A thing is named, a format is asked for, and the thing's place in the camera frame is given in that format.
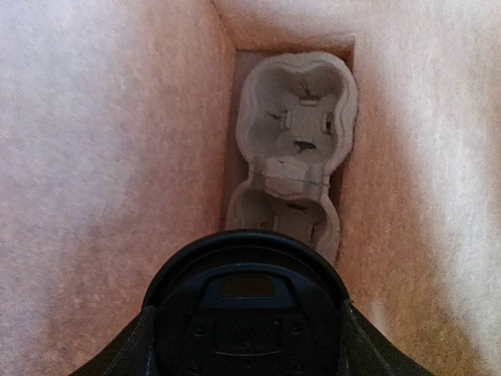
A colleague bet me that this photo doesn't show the brown pulp cup carrier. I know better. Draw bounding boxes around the brown pulp cup carrier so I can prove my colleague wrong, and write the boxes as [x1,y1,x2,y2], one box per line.
[225,51,359,262]

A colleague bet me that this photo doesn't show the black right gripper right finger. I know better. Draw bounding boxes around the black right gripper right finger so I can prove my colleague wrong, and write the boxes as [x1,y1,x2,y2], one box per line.
[336,301,431,376]

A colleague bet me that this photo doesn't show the brown paper bag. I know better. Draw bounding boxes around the brown paper bag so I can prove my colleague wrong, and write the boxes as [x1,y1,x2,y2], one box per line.
[1,1,500,375]

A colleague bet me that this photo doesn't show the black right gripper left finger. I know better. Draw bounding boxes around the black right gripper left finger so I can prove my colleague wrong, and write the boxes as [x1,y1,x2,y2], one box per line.
[71,306,158,376]

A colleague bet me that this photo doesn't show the black lid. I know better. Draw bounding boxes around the black lid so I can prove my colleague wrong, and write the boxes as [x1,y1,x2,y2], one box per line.
[143,230,348,375]

